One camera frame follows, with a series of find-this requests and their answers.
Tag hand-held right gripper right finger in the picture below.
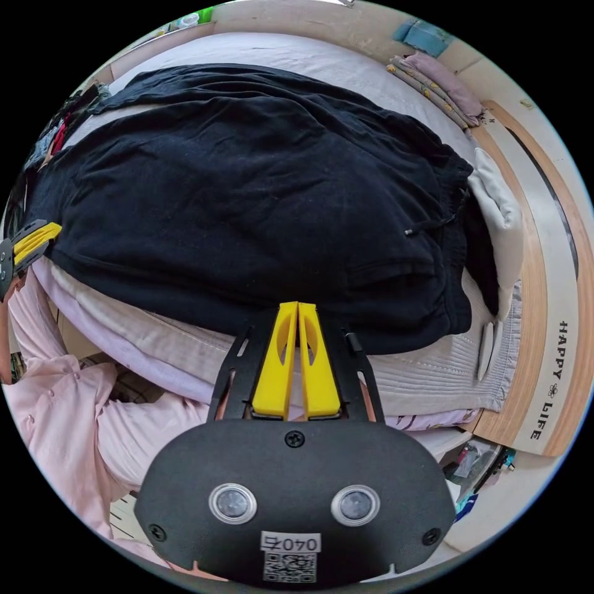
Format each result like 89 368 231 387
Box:
298 302 343 417

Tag black long pants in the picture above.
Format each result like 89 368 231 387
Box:
20 63 500 356

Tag blue cloth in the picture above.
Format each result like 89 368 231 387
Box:
392 17 457 59

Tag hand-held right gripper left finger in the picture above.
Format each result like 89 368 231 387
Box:
252 301 299 417

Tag white pillow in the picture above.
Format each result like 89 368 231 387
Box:
466 147 526 322

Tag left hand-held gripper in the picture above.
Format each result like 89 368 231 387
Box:
0 218 63 303

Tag folded floral blanket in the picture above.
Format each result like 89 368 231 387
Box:
386 51 486 130

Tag pile of clothes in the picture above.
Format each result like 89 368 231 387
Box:
25 81 113 170

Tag person's body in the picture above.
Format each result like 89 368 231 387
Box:
2 357 219 569

